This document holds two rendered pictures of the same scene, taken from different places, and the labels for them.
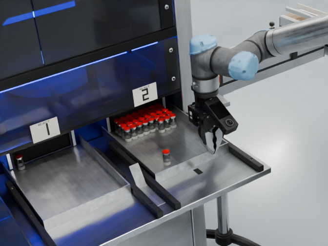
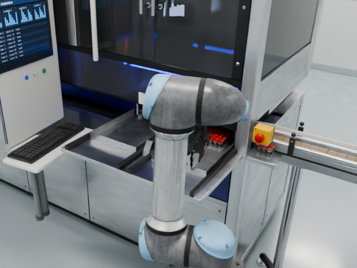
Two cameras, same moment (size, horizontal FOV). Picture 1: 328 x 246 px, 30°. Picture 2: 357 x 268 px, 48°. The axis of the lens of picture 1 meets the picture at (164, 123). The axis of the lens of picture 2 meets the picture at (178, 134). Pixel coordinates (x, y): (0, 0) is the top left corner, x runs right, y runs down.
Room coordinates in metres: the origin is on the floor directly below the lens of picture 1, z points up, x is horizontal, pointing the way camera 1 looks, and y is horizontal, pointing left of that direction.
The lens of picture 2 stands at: (0.75, -1.25, 1.74)
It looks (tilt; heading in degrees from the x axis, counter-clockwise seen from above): 27 degrees down; 58
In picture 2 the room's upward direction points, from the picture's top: 3 degrees clockwise
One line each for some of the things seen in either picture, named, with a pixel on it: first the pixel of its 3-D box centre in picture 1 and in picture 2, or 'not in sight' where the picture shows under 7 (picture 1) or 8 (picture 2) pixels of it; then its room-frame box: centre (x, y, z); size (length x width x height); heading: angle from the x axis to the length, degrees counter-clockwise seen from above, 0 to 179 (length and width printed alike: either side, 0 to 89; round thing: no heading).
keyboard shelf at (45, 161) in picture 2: not in sight; (45, 143); (1.11, 0.55, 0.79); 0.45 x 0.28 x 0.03; 36
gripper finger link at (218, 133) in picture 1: (213, 136); (198, 159); (1.55, -0.14, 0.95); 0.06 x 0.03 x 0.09; 29
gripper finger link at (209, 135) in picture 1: (204, 140); (192, 157); (1.53, -0.11, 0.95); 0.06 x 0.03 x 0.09; 29
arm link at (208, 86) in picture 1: (204, 82); not in sight; (1.54, -0.13, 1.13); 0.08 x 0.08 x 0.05
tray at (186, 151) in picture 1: (163, 139); (197, 148); (1.64, 0.01, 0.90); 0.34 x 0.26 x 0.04; 29
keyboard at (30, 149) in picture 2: not in sight; (48, 140); (1.12, 0.53, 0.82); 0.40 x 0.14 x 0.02; 36
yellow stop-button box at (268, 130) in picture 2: not in sight; (263, 133); (1.87, -0.16, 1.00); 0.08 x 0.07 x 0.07; 28
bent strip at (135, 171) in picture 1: (146, 184); (140, 153); (1.39, 0.07, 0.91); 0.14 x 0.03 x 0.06; 29
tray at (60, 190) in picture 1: (64, 178); (135, 128); (1.48, 0.31, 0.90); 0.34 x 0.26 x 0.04; 28
